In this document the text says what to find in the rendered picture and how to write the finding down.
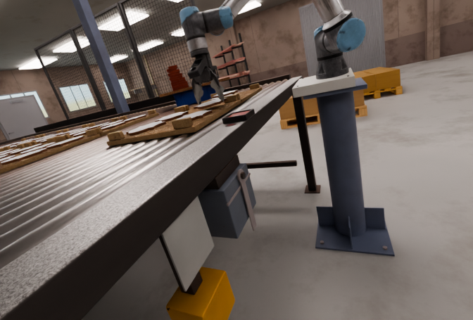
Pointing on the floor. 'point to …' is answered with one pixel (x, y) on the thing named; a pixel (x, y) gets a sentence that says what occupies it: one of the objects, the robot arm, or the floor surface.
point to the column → (346, 181)
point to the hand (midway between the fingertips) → (210, 103)
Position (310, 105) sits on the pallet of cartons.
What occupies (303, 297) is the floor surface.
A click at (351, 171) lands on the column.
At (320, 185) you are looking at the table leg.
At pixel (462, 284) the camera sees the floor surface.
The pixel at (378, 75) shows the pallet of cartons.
